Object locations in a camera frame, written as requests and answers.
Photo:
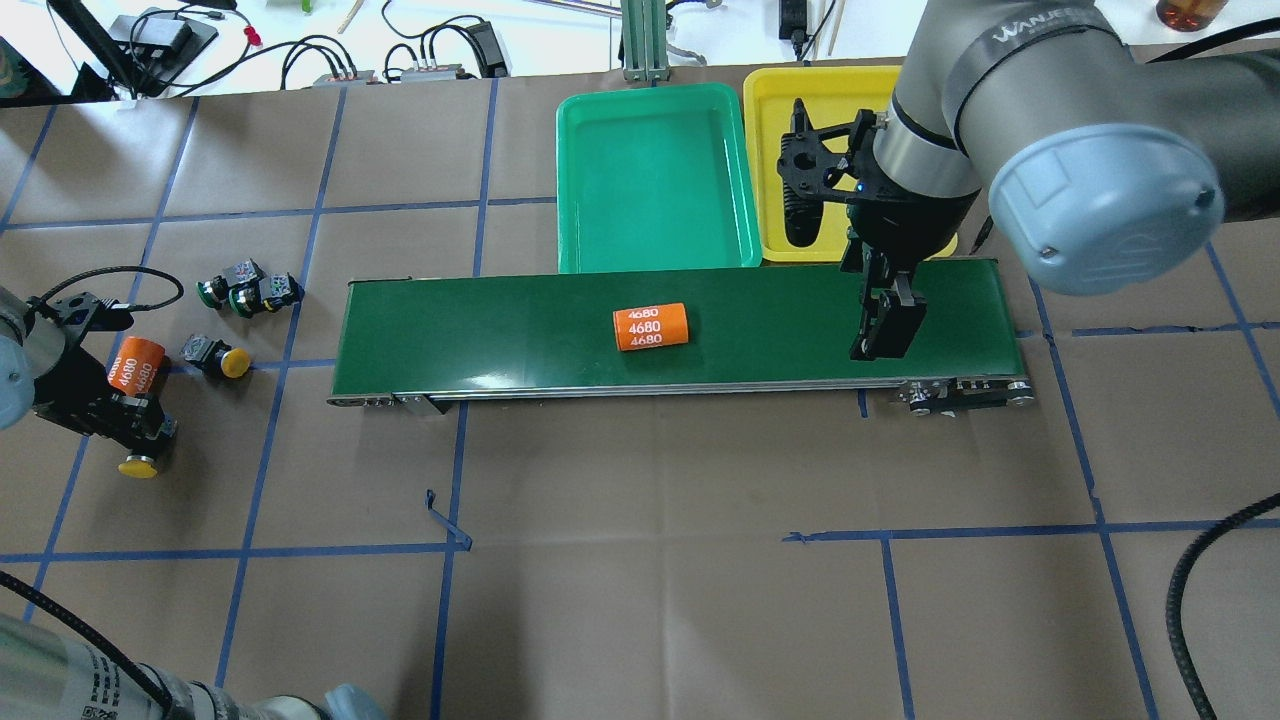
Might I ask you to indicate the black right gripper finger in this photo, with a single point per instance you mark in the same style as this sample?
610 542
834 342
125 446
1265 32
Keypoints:
891 312

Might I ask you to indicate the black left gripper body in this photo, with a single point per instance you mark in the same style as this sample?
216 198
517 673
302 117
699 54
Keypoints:
70 395

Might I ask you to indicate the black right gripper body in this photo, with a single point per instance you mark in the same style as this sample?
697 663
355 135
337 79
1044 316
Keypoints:
905 222

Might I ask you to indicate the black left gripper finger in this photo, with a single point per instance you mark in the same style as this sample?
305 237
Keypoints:
140 424

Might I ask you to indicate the orange 4680 cylinder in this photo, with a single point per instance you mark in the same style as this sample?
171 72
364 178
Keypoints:
136 365
652 326

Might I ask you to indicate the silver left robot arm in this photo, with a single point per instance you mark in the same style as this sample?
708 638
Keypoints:
46 675

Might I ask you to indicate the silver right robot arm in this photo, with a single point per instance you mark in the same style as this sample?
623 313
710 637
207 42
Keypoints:
1101 171

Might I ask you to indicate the green push button upper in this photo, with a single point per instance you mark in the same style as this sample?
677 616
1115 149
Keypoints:
216 292

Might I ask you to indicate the green push button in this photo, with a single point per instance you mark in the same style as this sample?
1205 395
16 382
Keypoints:
266 295
216 292

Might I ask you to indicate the green push button lower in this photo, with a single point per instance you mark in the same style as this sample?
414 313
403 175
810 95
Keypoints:
266 295

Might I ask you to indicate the green plastic tray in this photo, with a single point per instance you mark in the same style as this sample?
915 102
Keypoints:
654 180

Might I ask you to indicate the green conveyor belt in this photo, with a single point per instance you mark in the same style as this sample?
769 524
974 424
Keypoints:
942 340

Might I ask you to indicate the amber glass bottle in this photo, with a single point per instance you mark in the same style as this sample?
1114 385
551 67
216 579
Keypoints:
1188 16

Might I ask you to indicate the black power adapter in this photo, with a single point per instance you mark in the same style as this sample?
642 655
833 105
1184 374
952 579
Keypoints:
492 60

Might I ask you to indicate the aluminium frame post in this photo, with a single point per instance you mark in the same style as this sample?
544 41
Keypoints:
644 41

